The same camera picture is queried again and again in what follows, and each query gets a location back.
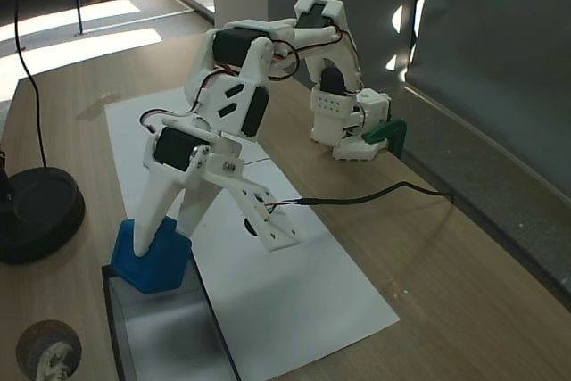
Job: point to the white wrist camera mount plate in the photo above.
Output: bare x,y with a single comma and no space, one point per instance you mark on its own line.
276,229

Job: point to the green table clamp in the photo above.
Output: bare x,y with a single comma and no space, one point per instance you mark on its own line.
388,131

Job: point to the black round lamp base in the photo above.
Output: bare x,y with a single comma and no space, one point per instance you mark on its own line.
42,211

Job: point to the blue cube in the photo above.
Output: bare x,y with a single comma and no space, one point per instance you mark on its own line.
165,265

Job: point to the dark grey partition panel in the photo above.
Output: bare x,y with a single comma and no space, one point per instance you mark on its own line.
499,42

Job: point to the white paper sheet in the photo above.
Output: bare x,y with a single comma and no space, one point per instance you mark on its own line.
129,131
290,300

